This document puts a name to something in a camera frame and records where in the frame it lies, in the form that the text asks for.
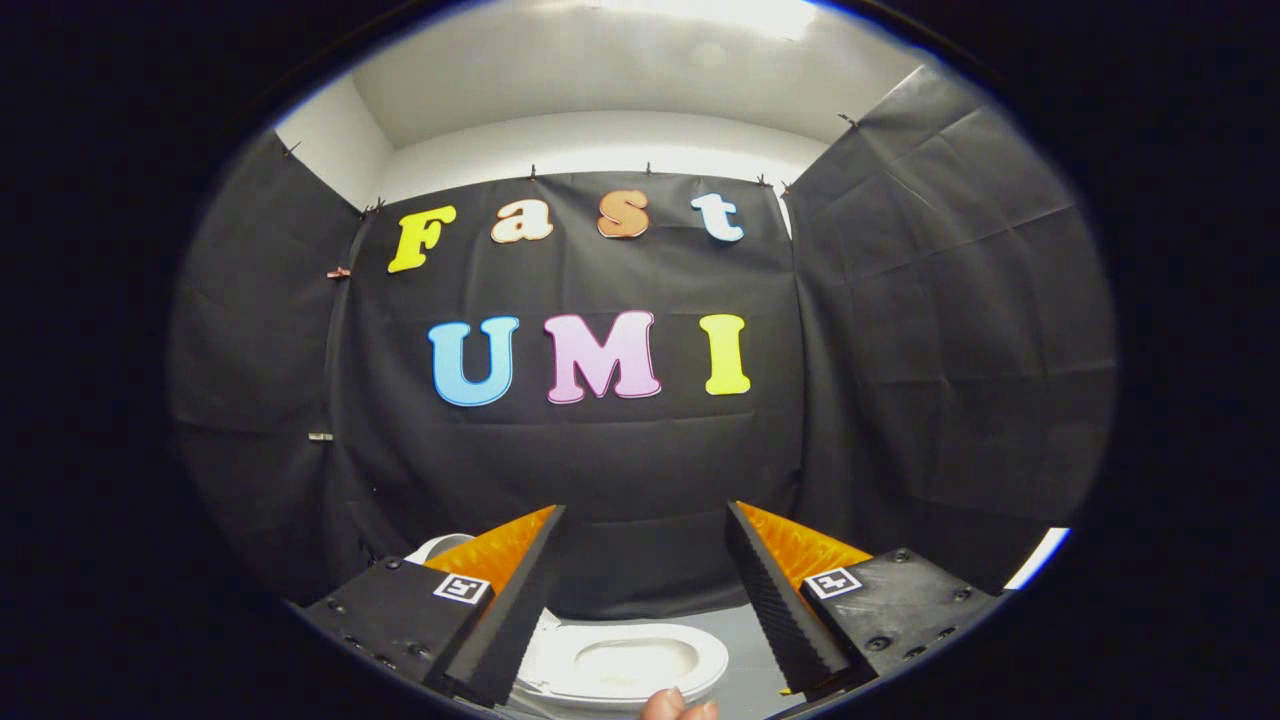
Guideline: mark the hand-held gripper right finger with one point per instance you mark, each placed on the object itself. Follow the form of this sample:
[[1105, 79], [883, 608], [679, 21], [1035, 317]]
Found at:
[[775, 610]]

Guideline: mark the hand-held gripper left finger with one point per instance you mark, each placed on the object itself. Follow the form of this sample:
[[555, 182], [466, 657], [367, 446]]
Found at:
[[520, 600]]

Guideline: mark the black backdrop cloth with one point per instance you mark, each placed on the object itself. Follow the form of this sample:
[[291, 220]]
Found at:
[[600, 470]]

